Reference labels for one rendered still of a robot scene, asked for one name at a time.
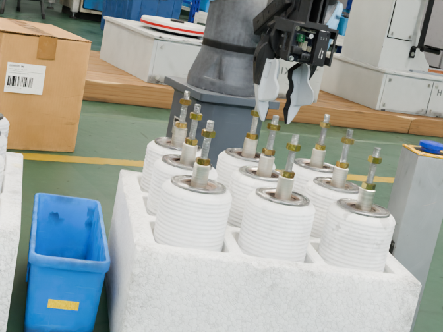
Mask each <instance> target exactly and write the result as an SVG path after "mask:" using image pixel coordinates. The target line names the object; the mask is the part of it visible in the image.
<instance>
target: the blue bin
mask: <svg viewBox="0 0 443 332"><path fill-rule="evenodd" d="M110 262H111V261H110V257H109V249H108V245H107V238H106V233H105V226H104V221H103V215H102V207H101V203H100V202H99V201H97V200H93V199H88V198H77V197H72V196H62V195H56V194H47V193H37V194H35V196H34V206H33V214H32V224H31V229H30V242H29V251H28V263H27V273H26V282H28V286H27V294H26V309H25V317H24V332H93V330H94V324H95V320H96V315H97V311H98V306H99V302H100V296H101V293H102V287H103V281H104V278H105V273H107V272H108V271H109V267H110Z"/></svg>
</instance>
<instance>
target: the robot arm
mask: <svg viewBox="0 0 443 332"><path fill-rule="evenodd" d="M209 2H210V4H209V8H208V14H207V19H206V25H205V29H204V35H203V40H202V47H201V49H200V51H199V53H198V55H197V56H196V59H195V60H194V62H193V64H192V66H191V68H190V70H189V72H188V75H187V84H190V85H191V86H194V87H197V88H200V89H203V90H208V91H211V92H217V93H221V94H227V95H231V96H241V97H255V98H256V106H257V109H258V114H259V116H260V120H261V121H265V120H266V116H267V114H268V110H269V101H272V100H275V99H276V98H277V96H278V93H279V90H280V86H279V84H278V80H277V78H278V76H279V73H280V61H279V59H280V58H281V59H283V60H285V61H290V62H293V61H295V62H298V63H297V64H295V65H293V66H292V67H291V68H289V70H288V74H287V78H288V80H289V89H288V91H287V93H286V99H287V101H286V103H285V107H284V108H283V115H284V122H285V124H287V125H288V124H289V123H290V122H291V121H292V120H293V118H294V117H295V116H296V114H297V112H298V111H299V109H300V107H301V106H303V105H311V104H312V103H313V101H314V91H313V89H312V88H311V86H310V84H309V80H310V79H311V78H312V76H313V74H314V73H315V71H316V68H317V66H320V67H323V66H324V65H326V66H329V67H330V66H331V64H332V58H333V55H334V49H335V46H336V40H337V37H338V32H339V30H336V29H337V27H338V23H339V20H340V17H341V13H342V10H343V4H342V3H340V2H339V1H337V0H209ZM332 40H333V44H332V49H331V53H330V58H328V57H326V53H327V50H328V49H329V47H330V44H331V42H332Z"/></svg>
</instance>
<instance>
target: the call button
mask: <svg viewBox="0 0 443 332"><path fill-rule="evenodd" d="M419 145H420V146H421V150H423V151H426V152H430V153H440V150H441V151H442V150H443V144H441V143H438V142H434V141H431V140H420V142H419Z"/></svg>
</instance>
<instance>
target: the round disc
mask: <svg viewBox="0 0 443 332"><path fill-rule="evenodd" d="M140 23H141V24H143V25H145V26H149V27H150V28H151V29H153V30H157V31H159V32H165V33H168V34H174V35H178V36H185V37H190V38H197V36H201V37H203V35H204V29H205V26H201V25H198V24H193V23H190V22H185V21H183V20H177V19H174V18H171V19H170V18H162V17H158V16H148V15H143V16H142V18H141V19H140Z"/></svg>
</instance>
